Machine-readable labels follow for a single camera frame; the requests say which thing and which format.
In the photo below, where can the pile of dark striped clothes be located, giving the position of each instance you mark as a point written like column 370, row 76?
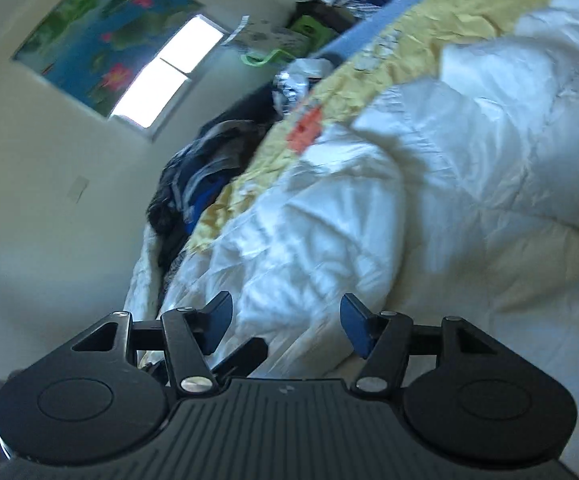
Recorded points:
column 209, row 175

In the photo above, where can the light blue cloth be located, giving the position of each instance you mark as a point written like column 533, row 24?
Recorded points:
column 369, row 27

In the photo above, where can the yellow printed blanket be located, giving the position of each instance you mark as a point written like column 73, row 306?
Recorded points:
column 419, row 15

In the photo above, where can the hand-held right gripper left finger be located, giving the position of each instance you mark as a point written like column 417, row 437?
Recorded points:
column 218, row 319

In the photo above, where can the floral window curtain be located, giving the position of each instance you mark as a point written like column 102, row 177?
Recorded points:
column 94, row 40

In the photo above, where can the crumpled silver white bag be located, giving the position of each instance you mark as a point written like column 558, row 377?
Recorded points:
column 292, row 85

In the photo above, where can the window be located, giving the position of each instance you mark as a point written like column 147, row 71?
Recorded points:
column 169, row 70

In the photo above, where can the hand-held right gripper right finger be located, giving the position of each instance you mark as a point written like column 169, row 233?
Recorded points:
column 357, row 326

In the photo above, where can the green plastic hook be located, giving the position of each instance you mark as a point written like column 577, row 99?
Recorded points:
column 264, row 58

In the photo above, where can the green and black box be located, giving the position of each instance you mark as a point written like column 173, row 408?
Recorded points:
column 312, row 24

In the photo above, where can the white patterned cloth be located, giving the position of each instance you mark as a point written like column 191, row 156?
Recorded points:
column 264, row 35

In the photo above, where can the white puffer jacket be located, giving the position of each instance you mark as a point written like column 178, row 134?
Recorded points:
column 419, row 195

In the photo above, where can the white wall switch plate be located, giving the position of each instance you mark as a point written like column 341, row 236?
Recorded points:
column 76, row 188

